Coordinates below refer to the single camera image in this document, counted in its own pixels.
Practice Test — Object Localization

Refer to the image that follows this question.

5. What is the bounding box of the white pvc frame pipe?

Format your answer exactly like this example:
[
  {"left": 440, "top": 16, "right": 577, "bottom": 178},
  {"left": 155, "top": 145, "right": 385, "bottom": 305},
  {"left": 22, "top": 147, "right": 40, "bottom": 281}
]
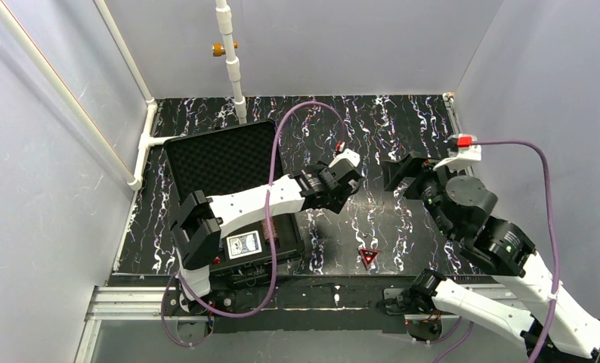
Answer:
[{"left": 0, "top": 1, "right": 169, "bottom": 191}]

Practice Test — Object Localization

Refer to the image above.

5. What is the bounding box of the red triangle dealer button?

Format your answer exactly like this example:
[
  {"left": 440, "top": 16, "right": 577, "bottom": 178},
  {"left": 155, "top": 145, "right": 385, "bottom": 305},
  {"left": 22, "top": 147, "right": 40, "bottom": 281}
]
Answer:
[{"left": 358, "top": 248, "right": 380, "bottom": 270}]

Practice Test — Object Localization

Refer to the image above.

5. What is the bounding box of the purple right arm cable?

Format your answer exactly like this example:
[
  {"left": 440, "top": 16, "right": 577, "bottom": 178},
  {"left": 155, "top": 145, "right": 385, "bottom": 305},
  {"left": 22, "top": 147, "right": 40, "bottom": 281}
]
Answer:
[{"left": 430, "top": 140, "right": 561, "bottom": 363}]

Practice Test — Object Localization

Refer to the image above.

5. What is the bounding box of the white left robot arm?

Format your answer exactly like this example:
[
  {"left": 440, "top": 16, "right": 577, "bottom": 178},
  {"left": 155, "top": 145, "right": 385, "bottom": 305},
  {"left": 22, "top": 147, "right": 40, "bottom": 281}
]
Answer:
[{"left": 169, "top": 149, "right": 362, "bottom": 301}]

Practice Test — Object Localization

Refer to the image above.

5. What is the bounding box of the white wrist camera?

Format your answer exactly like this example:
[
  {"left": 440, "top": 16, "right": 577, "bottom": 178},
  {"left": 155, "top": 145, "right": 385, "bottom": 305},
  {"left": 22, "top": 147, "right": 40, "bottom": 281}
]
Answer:
[
  {"left": 328, "top": 148, "right": 360, "bottom": 169},
  {"left": 433, "top": 133, "right": 482, "bottom": 172}
]

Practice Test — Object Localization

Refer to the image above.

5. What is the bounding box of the black foam-lined poker case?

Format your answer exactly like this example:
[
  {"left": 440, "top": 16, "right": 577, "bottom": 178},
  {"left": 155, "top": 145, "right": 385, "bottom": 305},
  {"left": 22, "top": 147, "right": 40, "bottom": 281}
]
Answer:
[{"left": 164, "top": 121, "right": 305, "bottom": 280}]

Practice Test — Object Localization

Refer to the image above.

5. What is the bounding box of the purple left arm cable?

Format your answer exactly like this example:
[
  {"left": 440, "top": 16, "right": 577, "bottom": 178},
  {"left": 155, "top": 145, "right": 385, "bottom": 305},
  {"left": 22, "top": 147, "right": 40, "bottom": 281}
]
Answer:
[{"left": 159, "top": 101, "right": 351, "bottom": 349}]

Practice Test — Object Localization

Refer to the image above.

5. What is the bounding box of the brown poker chip stack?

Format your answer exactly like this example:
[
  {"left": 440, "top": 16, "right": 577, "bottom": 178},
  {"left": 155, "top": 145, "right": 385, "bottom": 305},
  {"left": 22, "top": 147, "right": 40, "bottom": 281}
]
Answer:
[{"left": 262, "top": 221, "right": 279, "bottom": 244}]

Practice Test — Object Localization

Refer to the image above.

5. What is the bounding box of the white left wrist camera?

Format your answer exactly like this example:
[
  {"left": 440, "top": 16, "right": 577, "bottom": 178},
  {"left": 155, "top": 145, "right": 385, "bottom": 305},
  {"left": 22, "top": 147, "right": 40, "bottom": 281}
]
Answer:
[{"left": 328, "top": 148, "right": 360, "bottom": 169}]

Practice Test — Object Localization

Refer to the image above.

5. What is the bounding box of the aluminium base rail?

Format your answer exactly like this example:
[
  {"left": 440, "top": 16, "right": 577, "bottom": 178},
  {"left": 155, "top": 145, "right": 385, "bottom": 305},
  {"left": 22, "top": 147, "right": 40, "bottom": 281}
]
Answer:
[{"left": 75, "top": 284, "right": 420, "bottom": 362}]

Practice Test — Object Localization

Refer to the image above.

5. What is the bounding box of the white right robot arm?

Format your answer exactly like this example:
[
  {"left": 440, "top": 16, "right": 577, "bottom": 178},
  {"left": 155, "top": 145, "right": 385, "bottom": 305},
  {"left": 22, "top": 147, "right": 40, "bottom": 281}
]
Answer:
[{"left": 380, "top": 152, "right": 600, "bottom": 362}]

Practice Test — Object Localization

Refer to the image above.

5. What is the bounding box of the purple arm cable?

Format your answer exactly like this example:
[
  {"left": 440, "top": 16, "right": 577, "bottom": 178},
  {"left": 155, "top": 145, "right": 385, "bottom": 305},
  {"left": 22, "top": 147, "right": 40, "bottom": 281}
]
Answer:
[
  {"left": 430, "top": 140, "right": 561, "bottom": 363},
  {"left": 159, "top": 101, "right": 351, "bottom": 349}
]

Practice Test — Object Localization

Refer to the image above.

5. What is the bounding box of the white pvc pole with orange knob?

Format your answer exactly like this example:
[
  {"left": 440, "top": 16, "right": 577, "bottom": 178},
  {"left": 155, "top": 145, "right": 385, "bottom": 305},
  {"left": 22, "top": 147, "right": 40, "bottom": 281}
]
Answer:
[{"left": 215, "top": 0, "right": 247, "bottom": 124}]

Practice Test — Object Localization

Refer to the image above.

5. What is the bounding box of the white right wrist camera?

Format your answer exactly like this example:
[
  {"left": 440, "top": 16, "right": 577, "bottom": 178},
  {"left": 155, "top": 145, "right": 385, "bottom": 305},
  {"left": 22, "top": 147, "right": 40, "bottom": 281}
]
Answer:
[{"left": 433, "top": 133, "right": 482, "bottom": 172}]

